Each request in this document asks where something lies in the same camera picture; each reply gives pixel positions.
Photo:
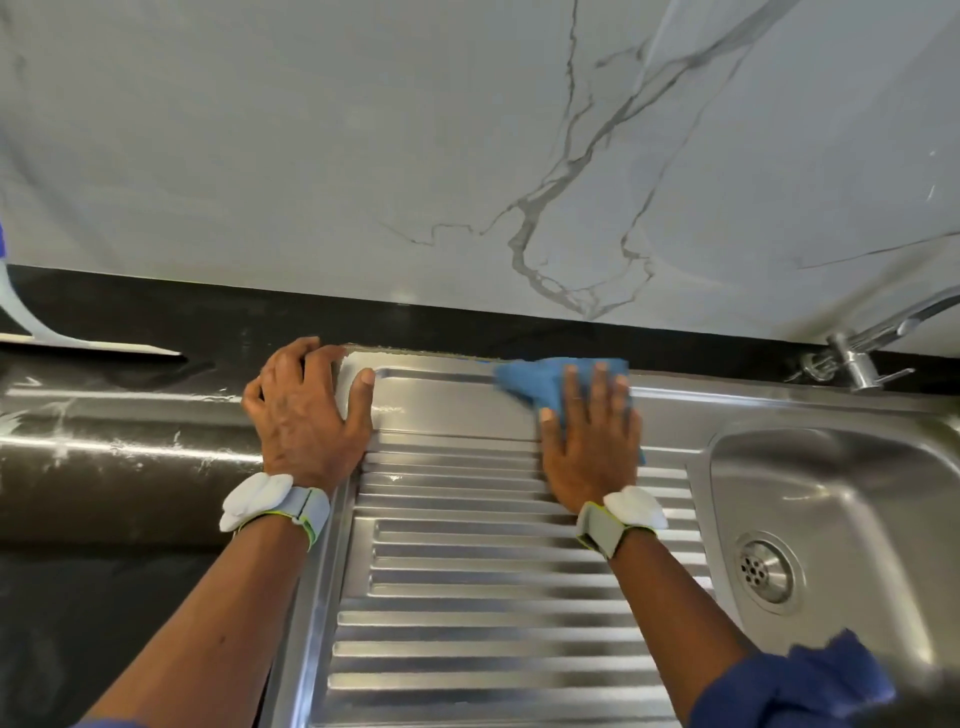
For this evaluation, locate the person's left forearm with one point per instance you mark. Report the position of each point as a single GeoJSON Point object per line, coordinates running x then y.
{"type": "Point", "coordinates": [195, 630]}

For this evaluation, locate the person's left hand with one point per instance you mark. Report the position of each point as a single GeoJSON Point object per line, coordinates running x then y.
{"type": "Point", "coordinates": [308, 413]}

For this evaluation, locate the stainless steel sink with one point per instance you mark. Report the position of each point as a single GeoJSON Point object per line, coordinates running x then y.
{"type": "Point", "coordinates": [495, 600]}

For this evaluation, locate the blue cloth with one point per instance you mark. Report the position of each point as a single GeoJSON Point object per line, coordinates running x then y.
{"type": "Point", "coordinates": [540, 378]}

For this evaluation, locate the person's right forearm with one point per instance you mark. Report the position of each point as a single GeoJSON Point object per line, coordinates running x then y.
{"type": "Point", "coordinates": [683, 615]}

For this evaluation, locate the chrome faucet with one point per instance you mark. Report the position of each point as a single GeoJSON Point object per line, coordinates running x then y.
{"type": "Point", "coordinates": [878, 345]}

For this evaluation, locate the white left wrist tracker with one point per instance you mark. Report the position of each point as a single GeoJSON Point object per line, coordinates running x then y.
{"type": "Point", "coordinates": [270, 503]}

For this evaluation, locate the metal drain strainer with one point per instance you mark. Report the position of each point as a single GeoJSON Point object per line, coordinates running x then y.
{"type": "Point", "coordinates": [765, 570]}

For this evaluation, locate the person's right hand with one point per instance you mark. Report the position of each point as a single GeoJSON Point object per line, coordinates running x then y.
{"type": "Point", "coordinates": [590, 443]}

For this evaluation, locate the blue white squeegee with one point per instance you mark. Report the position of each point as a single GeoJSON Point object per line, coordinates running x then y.
{"type": "Point", "coordinates": [23, 315]}

